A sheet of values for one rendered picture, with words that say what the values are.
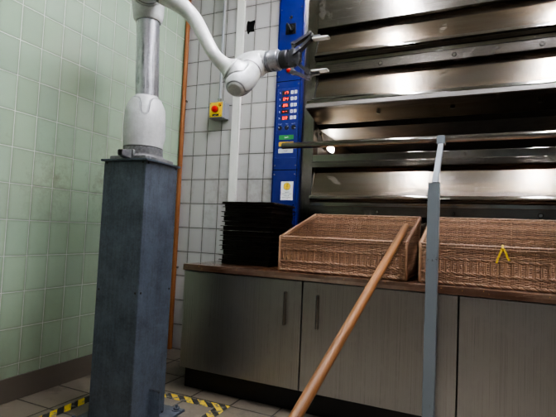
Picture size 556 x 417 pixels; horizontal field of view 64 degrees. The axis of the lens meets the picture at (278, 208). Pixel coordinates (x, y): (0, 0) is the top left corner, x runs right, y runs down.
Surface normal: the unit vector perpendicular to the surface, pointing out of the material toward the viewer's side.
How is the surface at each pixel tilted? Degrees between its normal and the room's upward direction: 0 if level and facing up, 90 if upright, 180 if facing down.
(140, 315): 90
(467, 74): 70
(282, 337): 90
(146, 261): 90
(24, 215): 90
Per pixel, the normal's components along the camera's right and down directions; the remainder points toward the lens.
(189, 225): -0.42, -0.07
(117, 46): 0.91, 0.02
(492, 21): -0.38, -0.40
